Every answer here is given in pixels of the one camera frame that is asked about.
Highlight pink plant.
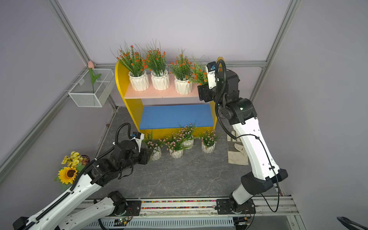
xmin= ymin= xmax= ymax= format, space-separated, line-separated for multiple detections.
xmin=177 ymin=123 xmax=197 ymax=150
xmin=143 ymin=132 xmax=163 ymax=161
xmin=163 ymin=133 xmax=189 ymax=159
xmin=198 ymin=129 xmax=219 ymax=154

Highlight orange plant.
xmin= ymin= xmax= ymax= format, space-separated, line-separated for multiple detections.
xmin=189 ymin=55 xmax=209 ymax=86
xmin=170 ymin=49 xmax=193 ymax=95
xmin=116 ymin=42 xmax=150 ymax=92
xmin=144 ymin=40 xmax=170 ymax=91

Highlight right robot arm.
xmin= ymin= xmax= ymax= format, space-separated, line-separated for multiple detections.
xmin=198 ymin=59 xmax=288 ymax=213

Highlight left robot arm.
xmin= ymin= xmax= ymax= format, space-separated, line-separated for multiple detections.
xmin=13 ymin=123 xmax=152 ymax=230

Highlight yellow rack pink blue shelves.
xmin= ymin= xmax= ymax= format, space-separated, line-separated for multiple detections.
xmin=115 ymin=62 xmax=218 ymax=139

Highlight yellow sunflower bouquet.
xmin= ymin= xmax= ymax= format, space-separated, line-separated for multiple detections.
xmin=54 ymin=151 xmax=90 ymax=191

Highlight beige gardening glove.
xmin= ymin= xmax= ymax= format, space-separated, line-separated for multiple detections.
xmin=227 ymin=135 xmax=249 ymax=165

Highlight white mesh hanging basket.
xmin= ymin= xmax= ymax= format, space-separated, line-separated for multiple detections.
xmin=68 ymin=69 xmax=115 ymax=107

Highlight pink artificial tulip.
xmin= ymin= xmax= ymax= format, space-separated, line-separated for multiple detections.
xmin=88 ymin=61 xmax=101 ymax=93

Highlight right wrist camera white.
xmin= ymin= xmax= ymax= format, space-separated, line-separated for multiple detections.
xmin=206 ymin=61 xmax=217 ymax=90

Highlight black cable bottom right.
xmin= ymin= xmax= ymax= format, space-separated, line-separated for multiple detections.
xmin=336 ymin=216 xmax=368 ymax=230

